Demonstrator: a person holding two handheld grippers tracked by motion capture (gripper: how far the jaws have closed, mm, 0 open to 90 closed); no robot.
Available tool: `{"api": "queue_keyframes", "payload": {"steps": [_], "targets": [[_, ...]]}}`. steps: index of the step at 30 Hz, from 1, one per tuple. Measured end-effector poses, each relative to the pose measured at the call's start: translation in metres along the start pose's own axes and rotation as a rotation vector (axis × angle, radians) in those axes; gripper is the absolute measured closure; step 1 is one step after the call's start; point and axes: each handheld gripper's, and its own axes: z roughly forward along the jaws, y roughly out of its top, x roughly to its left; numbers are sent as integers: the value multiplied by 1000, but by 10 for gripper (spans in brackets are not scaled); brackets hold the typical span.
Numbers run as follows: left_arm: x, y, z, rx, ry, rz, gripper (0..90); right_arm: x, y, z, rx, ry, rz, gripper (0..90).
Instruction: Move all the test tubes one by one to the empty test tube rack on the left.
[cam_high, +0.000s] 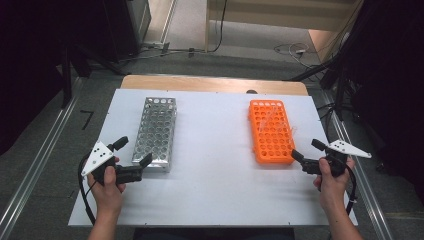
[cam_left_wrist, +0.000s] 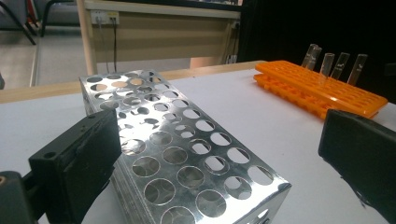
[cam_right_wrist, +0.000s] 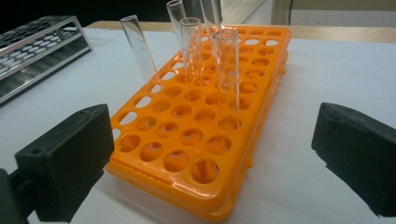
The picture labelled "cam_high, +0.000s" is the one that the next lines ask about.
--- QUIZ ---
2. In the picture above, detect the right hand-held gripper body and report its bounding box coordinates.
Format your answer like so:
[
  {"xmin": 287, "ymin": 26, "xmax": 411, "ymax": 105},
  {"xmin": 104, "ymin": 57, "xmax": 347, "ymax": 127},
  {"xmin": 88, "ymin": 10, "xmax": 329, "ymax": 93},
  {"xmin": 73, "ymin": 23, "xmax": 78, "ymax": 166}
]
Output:
[{"xmin": 301, "ymin": 139, "xmax": 373, "ymax": 178}]

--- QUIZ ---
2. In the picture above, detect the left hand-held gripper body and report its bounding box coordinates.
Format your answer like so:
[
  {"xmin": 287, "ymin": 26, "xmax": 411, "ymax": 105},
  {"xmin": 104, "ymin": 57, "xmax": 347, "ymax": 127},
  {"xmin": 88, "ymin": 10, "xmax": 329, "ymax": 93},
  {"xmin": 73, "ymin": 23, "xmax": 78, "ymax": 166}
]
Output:
[{"xmin": 80, "ymin": 140, "xmax": 144, "ymax": 186}]

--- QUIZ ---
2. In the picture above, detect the clear test tube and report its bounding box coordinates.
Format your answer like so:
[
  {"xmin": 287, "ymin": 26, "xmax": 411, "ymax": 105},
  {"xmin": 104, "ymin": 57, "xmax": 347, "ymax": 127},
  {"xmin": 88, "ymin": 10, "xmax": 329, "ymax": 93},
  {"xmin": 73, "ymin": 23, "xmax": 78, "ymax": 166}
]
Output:
[
  {"xmin": 260, "ymin": 113, "xmax": 274, "ymax": 132},
  {"xmin": 283, "ymin": 123, "xmax": 300, "ymax": 135},
  {"xmin": 269, "ymin": 103, "xmax": 283, "ymax": 118}
]

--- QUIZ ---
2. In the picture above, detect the metal test tube rack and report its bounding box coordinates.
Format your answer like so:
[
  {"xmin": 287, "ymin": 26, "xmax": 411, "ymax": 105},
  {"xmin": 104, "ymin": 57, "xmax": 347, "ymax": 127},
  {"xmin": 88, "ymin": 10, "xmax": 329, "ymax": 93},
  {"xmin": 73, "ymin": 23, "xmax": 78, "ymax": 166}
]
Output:
[{"xmin": 131, "ymin": 96, "xmax": 178, "ymax": 174}]

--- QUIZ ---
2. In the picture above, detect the orange test tube rack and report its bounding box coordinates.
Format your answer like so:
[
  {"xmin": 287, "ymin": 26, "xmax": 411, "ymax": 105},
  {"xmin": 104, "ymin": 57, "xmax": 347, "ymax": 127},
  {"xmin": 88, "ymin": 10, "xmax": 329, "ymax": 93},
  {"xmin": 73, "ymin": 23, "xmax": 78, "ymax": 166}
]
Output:
[{"xmin": 248, "ymin": 99, "xmax": 297, "ymax": 165}]

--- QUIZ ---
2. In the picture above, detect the person's left hand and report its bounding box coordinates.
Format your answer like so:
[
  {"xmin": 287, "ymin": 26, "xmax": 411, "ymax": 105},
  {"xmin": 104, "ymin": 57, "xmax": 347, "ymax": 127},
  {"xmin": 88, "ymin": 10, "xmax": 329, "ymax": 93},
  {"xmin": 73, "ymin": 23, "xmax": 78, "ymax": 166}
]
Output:
[{"xmin": 87, "ymin": 157, "xmax": 128, "ymax": 214}]

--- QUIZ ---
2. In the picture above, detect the person's right hand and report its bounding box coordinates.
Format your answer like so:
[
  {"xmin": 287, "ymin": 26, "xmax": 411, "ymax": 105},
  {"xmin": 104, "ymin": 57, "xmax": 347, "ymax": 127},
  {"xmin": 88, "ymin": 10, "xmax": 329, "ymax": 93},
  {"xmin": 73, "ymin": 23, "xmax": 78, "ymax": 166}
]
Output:
[{"xmin": 313, "ymin": 157, "xmax": 356, "ymax": 209}]

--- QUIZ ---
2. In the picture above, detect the black tripod stand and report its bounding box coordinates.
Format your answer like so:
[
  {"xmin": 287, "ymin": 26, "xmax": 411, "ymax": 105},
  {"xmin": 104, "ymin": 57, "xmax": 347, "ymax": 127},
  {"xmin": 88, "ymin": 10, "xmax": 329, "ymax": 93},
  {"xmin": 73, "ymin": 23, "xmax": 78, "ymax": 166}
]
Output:
[{"xmin": 289, "ymin": 39, "xmax": 359, "ymax": 122}]

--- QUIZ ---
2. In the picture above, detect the white table board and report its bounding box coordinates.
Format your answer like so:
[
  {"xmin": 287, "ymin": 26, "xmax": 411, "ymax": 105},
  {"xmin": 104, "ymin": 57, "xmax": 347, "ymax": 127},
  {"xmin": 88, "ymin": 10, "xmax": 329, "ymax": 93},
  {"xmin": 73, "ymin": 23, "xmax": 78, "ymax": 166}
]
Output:
[{"xmin": 68, "ymin": 88, "xmax": 359, "ymax": 228}]

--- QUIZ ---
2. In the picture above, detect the dark curtain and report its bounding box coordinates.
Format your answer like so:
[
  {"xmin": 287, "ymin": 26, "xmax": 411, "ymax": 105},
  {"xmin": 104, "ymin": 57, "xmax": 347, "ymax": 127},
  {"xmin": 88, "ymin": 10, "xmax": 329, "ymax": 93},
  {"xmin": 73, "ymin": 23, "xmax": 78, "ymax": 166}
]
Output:
[
  {"xmin": 344, "ymin": 0, "xmax": 424, "ymax": 204},
  {"xmin": 0, "ymin": 0, "xmax": 113, "ymax": 157}
]

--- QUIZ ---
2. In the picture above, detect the black metal stand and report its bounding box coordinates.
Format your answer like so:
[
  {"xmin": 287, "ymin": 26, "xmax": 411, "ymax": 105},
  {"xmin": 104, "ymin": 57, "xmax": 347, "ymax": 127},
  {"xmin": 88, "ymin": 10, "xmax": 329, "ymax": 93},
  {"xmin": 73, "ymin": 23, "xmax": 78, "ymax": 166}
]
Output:
[{"xmin": 60, "ymin": 44, "xmax": 74, "ymax": 109}]

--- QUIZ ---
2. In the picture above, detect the wooden table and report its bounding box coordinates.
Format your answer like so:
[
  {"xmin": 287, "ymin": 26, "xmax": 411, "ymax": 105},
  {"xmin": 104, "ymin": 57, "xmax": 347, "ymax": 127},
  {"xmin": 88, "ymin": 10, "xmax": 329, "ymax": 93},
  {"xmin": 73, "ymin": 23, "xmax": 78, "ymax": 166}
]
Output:
[{"xmin": 119, "ymin": 74, "xmax": 309, "ymax": 97}]

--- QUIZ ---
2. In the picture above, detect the person's dark clothing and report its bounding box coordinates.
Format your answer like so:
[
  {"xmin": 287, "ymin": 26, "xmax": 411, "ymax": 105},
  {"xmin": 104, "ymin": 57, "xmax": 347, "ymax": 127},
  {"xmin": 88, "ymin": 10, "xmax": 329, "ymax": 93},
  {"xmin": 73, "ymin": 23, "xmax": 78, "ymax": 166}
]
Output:
[{"xmin": 133, "ymin": 227, "xmax": 296, "ymax": 240}]

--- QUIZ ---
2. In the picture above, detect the grey power strip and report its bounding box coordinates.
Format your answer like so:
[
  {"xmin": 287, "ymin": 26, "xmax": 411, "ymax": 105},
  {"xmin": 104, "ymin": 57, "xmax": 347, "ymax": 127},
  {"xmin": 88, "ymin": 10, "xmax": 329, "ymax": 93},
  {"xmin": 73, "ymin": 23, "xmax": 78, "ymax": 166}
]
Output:
[{"xmin": 142, "ymin": 41, "xmax": 172, "ymax": 55}]

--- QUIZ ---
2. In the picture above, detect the black cabinet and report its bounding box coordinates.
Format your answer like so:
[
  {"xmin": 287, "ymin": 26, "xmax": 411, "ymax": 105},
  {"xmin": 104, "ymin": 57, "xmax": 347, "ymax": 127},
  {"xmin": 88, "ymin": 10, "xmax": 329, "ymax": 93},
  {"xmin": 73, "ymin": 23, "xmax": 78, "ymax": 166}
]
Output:
[{"xmin": 101, "ymin": 0, "xmax": 152, "ymax": 64}]

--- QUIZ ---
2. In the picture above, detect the light wooden shelf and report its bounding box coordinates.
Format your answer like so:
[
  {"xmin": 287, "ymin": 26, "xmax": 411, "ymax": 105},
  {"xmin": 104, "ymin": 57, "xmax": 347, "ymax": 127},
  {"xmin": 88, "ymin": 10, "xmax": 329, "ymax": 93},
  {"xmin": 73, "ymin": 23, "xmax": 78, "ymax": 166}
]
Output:
[{"xmin": 204, "ymin": 0, "xmax": 365, "ymax": 54}]

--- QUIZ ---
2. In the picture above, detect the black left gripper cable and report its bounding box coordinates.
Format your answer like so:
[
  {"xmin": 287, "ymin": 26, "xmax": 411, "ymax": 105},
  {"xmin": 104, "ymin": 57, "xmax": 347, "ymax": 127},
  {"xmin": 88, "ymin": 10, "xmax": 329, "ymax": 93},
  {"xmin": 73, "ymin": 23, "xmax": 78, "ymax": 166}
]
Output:
[{"xmin": 77, "ymin": 153, "xmax": 98, "ymax": 226}]

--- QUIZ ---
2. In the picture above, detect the aluminium floor rail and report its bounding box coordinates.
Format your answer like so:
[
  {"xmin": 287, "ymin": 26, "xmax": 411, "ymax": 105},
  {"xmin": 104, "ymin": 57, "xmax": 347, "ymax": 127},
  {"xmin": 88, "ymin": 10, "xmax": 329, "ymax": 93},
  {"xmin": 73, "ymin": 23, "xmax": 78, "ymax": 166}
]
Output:
[
  {"xmin": 318, "ymin": 89, "xmax": 395, "ymax": 240},
  {"xmin": 0, "ymin": 76, "xmax": 85, "ymax": 240}
]

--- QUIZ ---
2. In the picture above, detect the white floor cable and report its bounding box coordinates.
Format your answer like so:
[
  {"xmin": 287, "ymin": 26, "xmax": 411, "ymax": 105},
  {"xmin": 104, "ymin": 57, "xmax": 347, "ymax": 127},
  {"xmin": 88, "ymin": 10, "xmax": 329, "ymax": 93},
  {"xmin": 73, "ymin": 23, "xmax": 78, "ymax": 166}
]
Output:
[{"xmin": 273, "ymin": 42, "xmax": 311, "ymax": 68}]

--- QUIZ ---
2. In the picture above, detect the thin metal floor rail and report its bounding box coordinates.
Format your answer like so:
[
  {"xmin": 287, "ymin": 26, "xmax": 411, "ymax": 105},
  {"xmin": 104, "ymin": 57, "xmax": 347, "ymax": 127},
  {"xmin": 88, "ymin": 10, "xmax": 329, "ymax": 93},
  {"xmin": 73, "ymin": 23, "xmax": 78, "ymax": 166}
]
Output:
[{"xmin": 159, "ymin": 0, "xmax": 178, "ymax": 44}]

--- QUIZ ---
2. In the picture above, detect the black hanging cable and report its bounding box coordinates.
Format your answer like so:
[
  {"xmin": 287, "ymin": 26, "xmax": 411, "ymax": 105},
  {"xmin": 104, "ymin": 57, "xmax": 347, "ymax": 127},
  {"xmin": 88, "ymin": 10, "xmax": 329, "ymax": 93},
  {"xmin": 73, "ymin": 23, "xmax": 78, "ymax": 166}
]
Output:
[{"xmin": 211, "ymin": 0, "xmax": 229, "ymax": 54}]

